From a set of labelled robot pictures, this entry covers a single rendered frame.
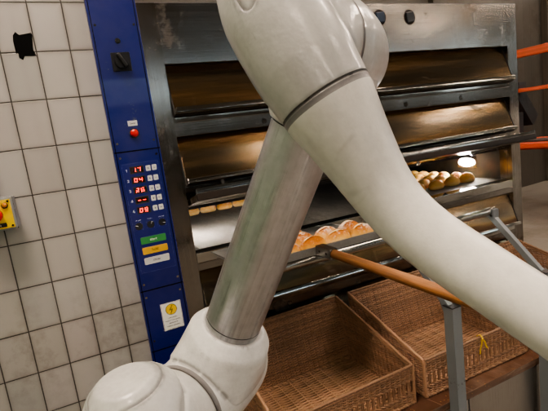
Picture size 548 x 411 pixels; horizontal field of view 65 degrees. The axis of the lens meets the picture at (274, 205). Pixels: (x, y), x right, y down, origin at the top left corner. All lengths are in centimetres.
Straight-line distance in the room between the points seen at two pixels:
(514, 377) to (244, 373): 143
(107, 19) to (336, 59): 129
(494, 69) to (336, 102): 221
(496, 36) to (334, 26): 222
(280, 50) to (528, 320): 30
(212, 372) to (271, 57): 53
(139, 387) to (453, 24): 215
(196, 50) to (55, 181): 68
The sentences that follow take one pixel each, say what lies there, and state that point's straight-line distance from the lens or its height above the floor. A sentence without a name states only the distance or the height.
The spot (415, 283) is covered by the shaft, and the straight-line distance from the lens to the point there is 110.
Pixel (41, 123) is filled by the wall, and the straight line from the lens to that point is 161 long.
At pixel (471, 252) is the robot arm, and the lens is 40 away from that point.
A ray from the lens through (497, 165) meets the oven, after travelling 275.
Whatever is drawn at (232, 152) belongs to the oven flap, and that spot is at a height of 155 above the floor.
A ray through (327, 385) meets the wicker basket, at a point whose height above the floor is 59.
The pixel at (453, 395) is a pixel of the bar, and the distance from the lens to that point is 174.
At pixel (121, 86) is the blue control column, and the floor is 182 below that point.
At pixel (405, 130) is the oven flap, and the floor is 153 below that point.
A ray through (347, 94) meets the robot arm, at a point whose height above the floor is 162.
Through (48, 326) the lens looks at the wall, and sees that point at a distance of 170.
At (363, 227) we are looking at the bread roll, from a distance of 158.
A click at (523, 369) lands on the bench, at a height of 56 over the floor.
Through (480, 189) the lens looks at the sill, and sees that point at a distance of 251.
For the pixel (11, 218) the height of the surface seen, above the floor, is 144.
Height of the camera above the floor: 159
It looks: 9 degrees down
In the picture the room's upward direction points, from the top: 8 degrees counter-clockwise
